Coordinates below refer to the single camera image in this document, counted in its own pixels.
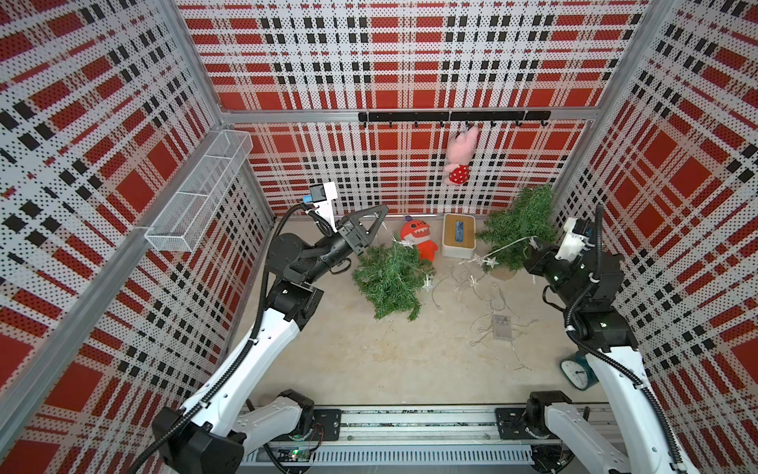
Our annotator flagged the green alarm clock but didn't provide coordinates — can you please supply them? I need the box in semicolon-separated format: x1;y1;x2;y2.
559;352;598;391

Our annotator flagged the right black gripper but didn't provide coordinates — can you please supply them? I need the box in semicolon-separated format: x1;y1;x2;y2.
523;236;582;311

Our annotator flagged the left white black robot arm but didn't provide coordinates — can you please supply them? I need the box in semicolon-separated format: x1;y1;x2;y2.
128;203;389;473

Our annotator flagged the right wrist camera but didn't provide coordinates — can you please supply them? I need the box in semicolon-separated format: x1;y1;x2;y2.
555;217;594;263

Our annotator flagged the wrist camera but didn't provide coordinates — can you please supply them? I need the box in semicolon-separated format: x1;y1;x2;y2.
302;182;338;233
555;217;594;263

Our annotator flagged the small christmas tree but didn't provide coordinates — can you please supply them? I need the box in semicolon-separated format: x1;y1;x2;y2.
478;185;557;273
353;243;435;321

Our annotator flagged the white wire mesh shelf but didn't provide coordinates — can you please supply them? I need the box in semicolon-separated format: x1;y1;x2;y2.
145;130;252;253

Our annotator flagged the pink pig plush toy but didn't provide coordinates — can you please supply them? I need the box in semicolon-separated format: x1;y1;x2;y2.
443;126;480;186

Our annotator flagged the black hook rail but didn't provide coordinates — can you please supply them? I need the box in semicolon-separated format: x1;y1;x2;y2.
357;110;552;126

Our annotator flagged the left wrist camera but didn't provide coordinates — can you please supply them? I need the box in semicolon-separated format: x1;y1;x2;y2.
302;182;338;233

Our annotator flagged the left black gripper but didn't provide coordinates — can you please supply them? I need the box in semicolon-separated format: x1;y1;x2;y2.
301;204;386;286

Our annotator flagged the clear star string light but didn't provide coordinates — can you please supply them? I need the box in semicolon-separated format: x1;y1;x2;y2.
420;249;519;351

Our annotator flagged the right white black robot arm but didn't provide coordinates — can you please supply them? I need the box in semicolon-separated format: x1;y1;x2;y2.
524;205;698;473

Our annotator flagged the red shark plush toy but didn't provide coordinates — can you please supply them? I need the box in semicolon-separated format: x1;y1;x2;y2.
400;215;438;263

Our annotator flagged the white wooden tissue box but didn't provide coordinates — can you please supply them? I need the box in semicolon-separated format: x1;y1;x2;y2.
441;213;477;260

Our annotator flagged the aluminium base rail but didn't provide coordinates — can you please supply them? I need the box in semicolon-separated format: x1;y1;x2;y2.
236;405;623;469

